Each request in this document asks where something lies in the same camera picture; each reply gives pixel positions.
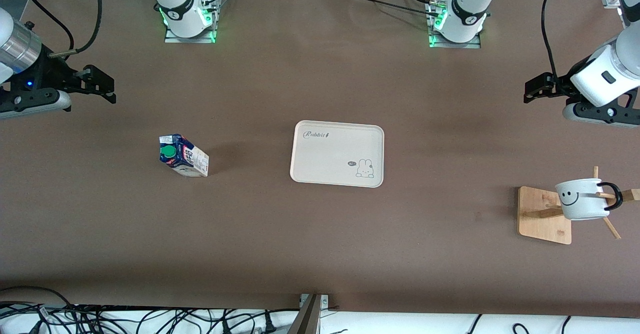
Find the silver metal corner bracket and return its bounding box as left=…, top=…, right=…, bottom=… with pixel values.
left=300, top=294, right=330, bottom=310

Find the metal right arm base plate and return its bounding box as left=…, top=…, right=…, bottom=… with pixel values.
left=164, top=4, right=218, bottom=44

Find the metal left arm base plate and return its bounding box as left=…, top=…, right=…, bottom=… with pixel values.
left=427, top=1, right=482, bottom=49

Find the grey aluminium profile beam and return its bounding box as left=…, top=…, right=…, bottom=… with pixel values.
left=287, top=294, right=323, bottom=334

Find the white smiley face cup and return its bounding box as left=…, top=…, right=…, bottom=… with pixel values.
left=555, top=179, right=624, bottom=221

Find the wooden cup stand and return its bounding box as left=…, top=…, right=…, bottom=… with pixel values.
left=517, top=166, right=640, bottom=245

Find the black looped floor cable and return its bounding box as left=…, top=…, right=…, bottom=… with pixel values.
left=0, top=285, right=77, bottom=319

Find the blue white milk carton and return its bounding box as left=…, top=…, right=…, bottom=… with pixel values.
left=159, top=134, right=210, bottom=178

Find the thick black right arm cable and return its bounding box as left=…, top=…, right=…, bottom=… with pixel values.
left=50, top=0, right=104, bottom=57

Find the cream rabbit print tray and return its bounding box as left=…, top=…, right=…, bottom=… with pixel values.
left=290, top=120, right=385, bottom=188

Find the thin black table cable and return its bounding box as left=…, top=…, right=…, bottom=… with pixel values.
left=356, top=0, right=442, bottom=17

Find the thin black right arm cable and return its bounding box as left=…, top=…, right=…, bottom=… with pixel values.
left=25, top=0, right=76, bottom=54

